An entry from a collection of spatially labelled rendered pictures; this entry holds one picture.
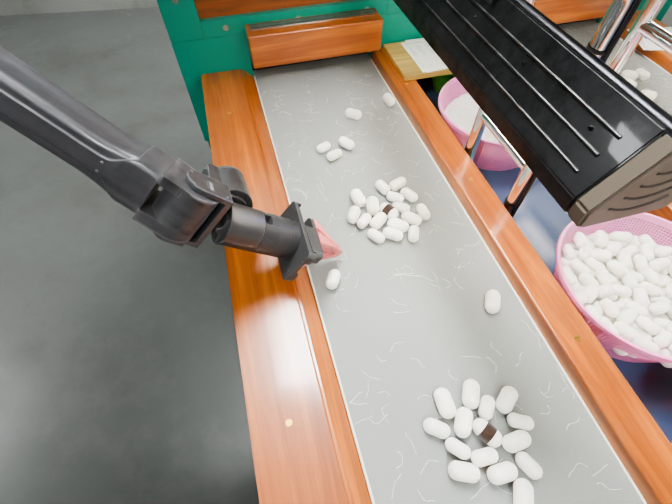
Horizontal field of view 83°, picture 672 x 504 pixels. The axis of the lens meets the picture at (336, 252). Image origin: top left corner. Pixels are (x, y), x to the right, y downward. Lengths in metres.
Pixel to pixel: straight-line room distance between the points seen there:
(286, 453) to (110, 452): 0.98
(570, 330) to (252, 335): 0.44
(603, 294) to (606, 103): 0.43
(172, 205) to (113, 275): 1.26
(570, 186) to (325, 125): 0.62
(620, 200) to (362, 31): 0.76
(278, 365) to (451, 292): 0.28
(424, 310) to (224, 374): 0.90
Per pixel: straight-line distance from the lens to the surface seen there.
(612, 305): 0.71
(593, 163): 0.32
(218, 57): 1.01
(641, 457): 0.61
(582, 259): 0.74
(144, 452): 1.39
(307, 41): 0.95
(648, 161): 0.31
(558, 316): 0.63
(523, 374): 0.60
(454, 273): 0.64
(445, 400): 0.53
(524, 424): 0.56
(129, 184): 0.46
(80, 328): 1.64
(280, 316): 0.55
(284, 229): 0.51
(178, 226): 0.46
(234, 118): 0.86
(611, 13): 0.56
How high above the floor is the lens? 1.26
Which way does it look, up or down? 55 degrees down
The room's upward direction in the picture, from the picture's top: straight up
